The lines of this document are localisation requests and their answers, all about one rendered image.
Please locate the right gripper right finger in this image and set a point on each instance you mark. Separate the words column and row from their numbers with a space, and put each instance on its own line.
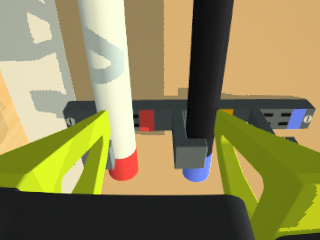
column 290, row 201

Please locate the black metal bar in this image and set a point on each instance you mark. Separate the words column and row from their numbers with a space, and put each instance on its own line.
column 211, row 24

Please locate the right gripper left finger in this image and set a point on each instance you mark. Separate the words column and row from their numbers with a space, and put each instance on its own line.
column 39, row 166

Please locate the white tube with red ends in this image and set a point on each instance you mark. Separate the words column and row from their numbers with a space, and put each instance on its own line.
column 103, row 27

